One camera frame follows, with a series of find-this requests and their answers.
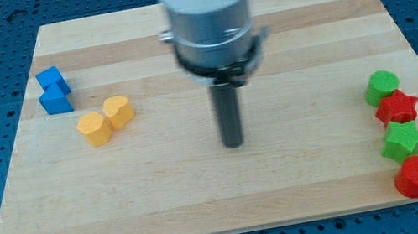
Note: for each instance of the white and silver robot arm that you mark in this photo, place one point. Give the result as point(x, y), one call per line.
point(214, 39)

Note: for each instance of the red star block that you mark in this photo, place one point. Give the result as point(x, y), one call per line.
point(398, 107)

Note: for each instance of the green star block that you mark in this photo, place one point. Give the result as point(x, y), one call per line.
point(400, 141)

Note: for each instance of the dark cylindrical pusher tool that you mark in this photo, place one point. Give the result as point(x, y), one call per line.
point(226, 105)

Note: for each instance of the yellow heart block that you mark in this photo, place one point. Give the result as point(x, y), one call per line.
point(119, 111)

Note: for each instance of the wooden board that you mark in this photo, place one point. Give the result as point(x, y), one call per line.
point(312, 147)

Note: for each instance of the yellow hexagon block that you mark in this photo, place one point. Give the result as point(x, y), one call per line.
point(94, 128)

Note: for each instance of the blue pentagon block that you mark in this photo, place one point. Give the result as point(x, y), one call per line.
point(54, 99)

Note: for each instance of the blue cube block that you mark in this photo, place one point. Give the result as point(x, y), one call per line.
point(50, 76)

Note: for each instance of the green cylinder block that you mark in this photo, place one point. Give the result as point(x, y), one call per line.
point(381, 83)

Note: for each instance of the red cylinder block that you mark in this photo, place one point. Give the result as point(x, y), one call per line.
point(406, 181)

